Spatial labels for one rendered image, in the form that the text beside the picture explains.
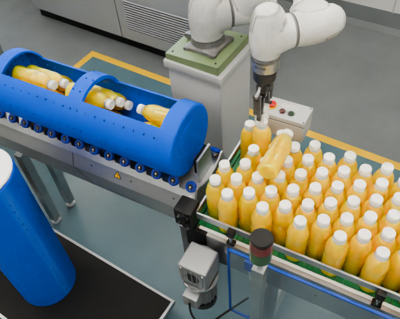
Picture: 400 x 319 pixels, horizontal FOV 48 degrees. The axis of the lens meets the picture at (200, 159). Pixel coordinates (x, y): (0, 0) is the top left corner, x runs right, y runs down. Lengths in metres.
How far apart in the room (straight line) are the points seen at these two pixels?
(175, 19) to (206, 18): 1.53
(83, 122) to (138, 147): 0.24
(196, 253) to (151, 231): 1.12
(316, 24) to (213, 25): 0.77
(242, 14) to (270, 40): 0.75
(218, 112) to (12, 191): 1.00
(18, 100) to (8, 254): 0.64
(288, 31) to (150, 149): 0.61
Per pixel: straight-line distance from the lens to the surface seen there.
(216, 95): 2.16
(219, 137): 2.34
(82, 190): 3.04
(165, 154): 1.56
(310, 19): 1.39
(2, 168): 1.87
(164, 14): 3.61
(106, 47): 4.17
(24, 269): 2.19
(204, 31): 2.08
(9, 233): 1.97
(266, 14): 1.32
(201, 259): 1.64
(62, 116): 1.80
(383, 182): 1.59
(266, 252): 1.23
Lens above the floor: 2.30
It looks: 49 degrees down
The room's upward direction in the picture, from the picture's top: 6 degrees counter-clockwise
